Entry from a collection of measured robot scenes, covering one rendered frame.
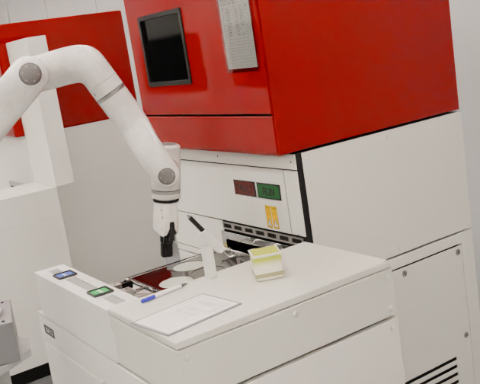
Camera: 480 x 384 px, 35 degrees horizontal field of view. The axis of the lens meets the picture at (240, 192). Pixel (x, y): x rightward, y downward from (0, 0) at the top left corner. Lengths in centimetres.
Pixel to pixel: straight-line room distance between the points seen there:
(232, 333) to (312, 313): 22
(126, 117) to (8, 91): 32
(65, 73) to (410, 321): 132
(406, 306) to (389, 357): 53
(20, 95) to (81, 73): 18
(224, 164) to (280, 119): 41
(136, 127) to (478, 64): 188
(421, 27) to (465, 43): 112
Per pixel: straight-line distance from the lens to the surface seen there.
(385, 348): 200
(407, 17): 246
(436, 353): 268
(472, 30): 358
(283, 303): 175
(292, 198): 220
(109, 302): 198
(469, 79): 362
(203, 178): 261
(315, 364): 185
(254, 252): 192
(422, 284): 256
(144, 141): 210
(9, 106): 209
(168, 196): 218
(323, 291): 182
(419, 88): 248
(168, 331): 168
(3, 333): 212
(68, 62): 213
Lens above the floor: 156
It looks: 11 degrees down
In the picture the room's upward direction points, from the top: 9 degrees counter-clockwise
